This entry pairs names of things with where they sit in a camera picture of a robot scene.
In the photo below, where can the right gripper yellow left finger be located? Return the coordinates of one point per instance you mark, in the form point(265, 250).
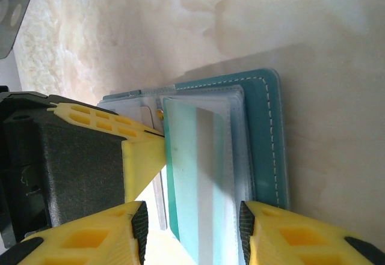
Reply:
point(90, 241)

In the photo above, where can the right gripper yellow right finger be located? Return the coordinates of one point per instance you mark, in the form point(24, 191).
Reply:
point(300, 241)

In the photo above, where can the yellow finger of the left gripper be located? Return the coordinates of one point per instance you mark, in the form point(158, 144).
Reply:
point(90, 163)

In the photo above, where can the white magnetic-stripe card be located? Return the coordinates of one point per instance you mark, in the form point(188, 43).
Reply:
point(147, 117)

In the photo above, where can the teal magnetic-stripe card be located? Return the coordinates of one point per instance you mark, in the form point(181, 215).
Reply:
point(183, 172)

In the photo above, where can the teal leather card holder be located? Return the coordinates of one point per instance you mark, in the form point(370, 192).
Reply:
point(261, 126)

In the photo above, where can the grey metal bracket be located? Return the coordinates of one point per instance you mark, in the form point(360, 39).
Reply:
point(15, 15)

